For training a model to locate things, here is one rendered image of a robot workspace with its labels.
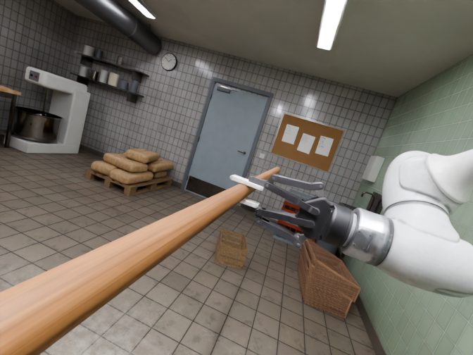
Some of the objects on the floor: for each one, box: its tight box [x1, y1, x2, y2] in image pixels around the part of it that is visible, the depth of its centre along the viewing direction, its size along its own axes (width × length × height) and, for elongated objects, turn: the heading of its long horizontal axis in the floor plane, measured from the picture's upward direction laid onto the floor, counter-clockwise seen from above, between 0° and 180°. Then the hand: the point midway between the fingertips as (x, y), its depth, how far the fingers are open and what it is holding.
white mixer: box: [4, 67, 90, 154], centre depth 421 cm, size 100×66×132 cm, turn 105°
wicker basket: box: [298, 251, 351, 318], centre depth 251 cm, size 49×56×28 cm
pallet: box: [84, 168, 172, 197], centre depth 410 cm, size 120×80×14 cm, turn 105°
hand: (244, 191), depth 48 cm, fingers closed on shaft, 3 cm apart
